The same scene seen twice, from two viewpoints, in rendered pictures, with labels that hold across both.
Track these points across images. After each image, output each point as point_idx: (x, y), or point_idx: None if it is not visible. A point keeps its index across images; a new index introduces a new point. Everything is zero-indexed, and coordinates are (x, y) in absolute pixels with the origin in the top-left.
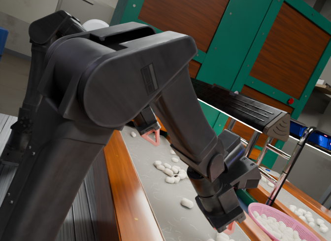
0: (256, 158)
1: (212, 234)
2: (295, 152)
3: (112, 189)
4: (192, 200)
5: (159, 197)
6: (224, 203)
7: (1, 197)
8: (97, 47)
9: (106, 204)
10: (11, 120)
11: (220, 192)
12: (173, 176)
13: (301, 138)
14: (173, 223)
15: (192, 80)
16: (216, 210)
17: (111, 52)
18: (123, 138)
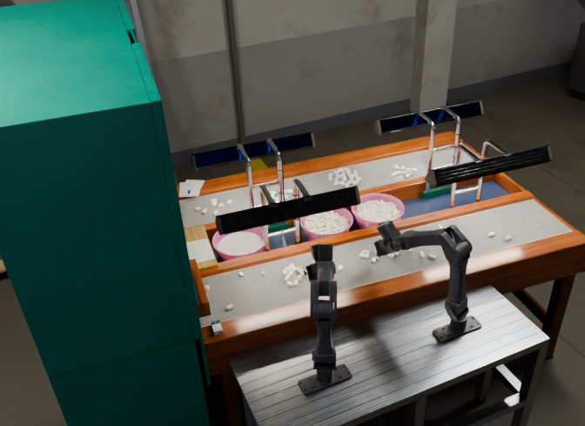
0: (251, 203)
1: (359, 260)
2: (281, 176)
3: (367, 300)
4: None
5: (343, 282)
6: None
7: (382, 358)
8: (464, 245)
9: (372, 305)
10: (271, 413)
11: None
12: (304, 274)
13: (279, 165)
14: (366, 276)
15: (234, 215)
16: None
17: (467, 242)
18: (248, 314)
